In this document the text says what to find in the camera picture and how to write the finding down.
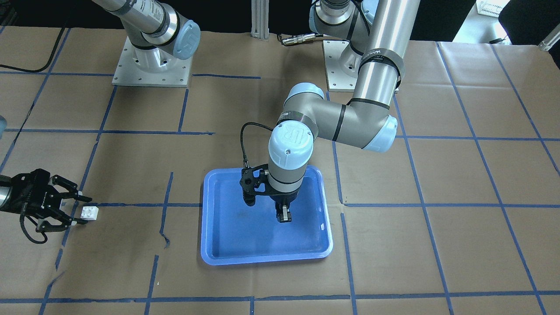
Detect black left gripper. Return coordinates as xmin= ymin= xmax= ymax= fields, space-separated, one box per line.
xmin=240 ymin=164 xmax=299 ymax=223

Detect white basket in background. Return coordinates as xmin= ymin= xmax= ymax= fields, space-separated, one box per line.
xmin=475 ymin=0 xmax=510 ymax=18

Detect white block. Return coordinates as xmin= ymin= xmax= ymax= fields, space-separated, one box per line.
xmin=80 ymin=206 xmax=99 ymax=221
xmin=281 ymin=209 xmax=292 ymax=223

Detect aluminium extrusion post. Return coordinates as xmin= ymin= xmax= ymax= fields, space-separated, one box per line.
xmin=251 ymin=0 xmax=270 ymax=41

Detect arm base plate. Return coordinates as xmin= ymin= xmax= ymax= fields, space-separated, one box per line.
xmin=322 ymin=39 xmax=399 ymax=93
xmin=112 ymin=38 xmax=193 ymax=88

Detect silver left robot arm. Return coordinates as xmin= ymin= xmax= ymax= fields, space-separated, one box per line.
xmin=240 ymin=0 xmax=420 ymax=223

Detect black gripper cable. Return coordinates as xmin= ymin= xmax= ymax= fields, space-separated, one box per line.
xmin=19 ymin=213 xmax=49 ymax=244
xmin=238 ymin=122 xmax=275 ymax=172

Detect silver cable connector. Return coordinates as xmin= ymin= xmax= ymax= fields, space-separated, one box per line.
xmin=277 ymin=33 xmax=318 ymax=46

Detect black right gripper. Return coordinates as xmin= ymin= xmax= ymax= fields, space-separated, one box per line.
xmin=10 ymin=169 xmax=92 ymax=232

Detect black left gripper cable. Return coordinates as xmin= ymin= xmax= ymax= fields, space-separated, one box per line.
xmin=238 ymin=122 xmax=275 ymax=172

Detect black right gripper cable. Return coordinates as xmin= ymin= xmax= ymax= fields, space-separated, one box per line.
xmin=19 ymin=213 xmax=49 ymax=244

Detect blue plastic tray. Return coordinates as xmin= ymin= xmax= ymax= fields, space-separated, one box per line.
xmin=200 ymin=165 xmax=333 ymax=266

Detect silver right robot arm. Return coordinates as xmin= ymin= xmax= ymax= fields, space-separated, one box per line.
xmin=1 ymin=0 xmax=201 ymax=235

